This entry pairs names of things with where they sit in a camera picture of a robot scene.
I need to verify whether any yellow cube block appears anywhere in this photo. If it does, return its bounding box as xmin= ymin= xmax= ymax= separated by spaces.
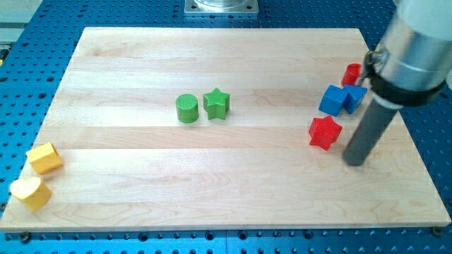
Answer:
xmin=25 ymin=143 xmax=63 ymax=175

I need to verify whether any yellow heart block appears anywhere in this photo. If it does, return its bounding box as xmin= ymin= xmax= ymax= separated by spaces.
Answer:
xmin=10 ymin=177 xmax=52 ymax=211

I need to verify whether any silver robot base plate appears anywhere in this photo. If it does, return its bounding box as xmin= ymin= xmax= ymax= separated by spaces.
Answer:
xmin=184 ymin=0 xmax=259 ymax=16

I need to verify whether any blue triangular block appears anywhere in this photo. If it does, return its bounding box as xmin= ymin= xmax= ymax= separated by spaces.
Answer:
xmin=343 ymin=85 xmax=367 ymax=114

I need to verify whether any green star block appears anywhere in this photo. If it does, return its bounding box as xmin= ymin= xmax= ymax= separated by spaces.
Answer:
xmin=203 ymin=88 xmax=230 ymax=120

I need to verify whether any light wooden board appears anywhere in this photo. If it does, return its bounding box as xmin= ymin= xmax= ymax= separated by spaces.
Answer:
xmin=1 ymin=27 xmax=451 ymax=232

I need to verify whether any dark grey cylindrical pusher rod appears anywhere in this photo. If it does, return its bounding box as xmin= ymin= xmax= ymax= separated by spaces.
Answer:
xmin=343 ymin=98 xmax=399 ymax=166

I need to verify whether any blue cube block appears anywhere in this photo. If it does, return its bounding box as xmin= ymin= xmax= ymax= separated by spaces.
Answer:
xmin=319 ymin=85 xmax=348 ymax=116

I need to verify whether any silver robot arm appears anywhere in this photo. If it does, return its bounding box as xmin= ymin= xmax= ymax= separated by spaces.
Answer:
xmin=343 ymin=0 xmax=451 ymax=166

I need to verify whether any red cylinder block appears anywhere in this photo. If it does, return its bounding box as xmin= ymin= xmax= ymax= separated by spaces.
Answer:
xmin=341 ymin=63 xmax=362 ymax=86

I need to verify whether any green cylinder block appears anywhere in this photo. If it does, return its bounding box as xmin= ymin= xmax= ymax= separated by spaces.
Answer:
xmin=175 ymin=94 xmax=198 ymax=123

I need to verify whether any red star block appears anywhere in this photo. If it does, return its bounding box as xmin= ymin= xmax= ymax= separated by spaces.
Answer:
xmin=309 ymin=116 xmax=343 ymax=151

